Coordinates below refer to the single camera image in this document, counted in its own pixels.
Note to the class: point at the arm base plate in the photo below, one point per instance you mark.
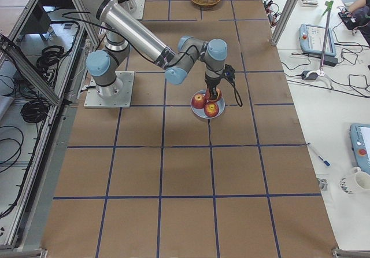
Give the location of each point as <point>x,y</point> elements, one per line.
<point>138,14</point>
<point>117,95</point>

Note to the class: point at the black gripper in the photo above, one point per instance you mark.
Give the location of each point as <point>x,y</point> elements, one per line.
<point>211,83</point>

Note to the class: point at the blue white pen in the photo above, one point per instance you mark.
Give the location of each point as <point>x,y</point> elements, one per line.
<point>322,159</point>

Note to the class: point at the long reach grabber tool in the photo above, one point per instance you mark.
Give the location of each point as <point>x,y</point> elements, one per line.
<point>320,71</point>

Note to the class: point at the light blue plate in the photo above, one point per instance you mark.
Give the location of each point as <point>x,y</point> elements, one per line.
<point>200,112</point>

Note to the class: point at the teach pendant tablet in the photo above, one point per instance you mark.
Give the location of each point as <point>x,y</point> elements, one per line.
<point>311,38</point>

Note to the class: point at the black power adapter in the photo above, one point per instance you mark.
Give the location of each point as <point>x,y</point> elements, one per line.
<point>330,61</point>

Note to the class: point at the white mug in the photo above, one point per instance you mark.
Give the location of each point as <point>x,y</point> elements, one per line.
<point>356,181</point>

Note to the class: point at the red apple on plate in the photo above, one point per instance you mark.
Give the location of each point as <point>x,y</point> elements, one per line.
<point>211,109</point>
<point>198,101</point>

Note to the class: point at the red yellow apple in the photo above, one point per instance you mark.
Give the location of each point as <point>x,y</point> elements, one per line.
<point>213,95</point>

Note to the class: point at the aluminium frame post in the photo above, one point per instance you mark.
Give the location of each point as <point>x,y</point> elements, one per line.
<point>282,23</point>

